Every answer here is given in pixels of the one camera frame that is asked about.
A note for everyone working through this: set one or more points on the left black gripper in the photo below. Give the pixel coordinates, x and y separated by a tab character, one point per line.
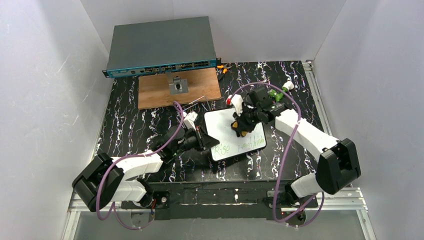
201	139

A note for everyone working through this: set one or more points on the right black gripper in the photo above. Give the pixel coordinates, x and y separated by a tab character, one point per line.
247	117

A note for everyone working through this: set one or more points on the yellow black whiteboard eraser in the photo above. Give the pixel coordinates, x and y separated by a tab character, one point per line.
240	132

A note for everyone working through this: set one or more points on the white whiteboard black frame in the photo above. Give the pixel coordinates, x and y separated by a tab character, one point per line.
218	125

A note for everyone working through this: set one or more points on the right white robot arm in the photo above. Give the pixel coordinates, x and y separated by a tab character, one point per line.
338	163

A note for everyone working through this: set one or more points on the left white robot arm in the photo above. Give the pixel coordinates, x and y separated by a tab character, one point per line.
107	179

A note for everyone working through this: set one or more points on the green white marker tool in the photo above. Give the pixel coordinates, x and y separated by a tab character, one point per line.
277	95

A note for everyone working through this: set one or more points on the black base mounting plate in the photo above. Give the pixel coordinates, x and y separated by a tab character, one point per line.
208	200

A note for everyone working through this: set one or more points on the brown wooden board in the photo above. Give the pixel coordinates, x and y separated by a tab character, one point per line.
154	90

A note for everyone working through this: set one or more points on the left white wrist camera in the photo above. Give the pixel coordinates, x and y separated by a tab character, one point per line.
189	120

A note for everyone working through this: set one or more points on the grey metal stand bracket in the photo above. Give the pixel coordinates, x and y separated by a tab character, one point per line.
176	84

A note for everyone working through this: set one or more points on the orange handled pliers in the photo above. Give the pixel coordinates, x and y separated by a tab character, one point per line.
224	69

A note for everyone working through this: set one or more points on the grey network switch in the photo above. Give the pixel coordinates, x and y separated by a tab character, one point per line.
157	47

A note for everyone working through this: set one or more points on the aluminium rail frame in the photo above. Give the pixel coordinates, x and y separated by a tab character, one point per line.
128	132

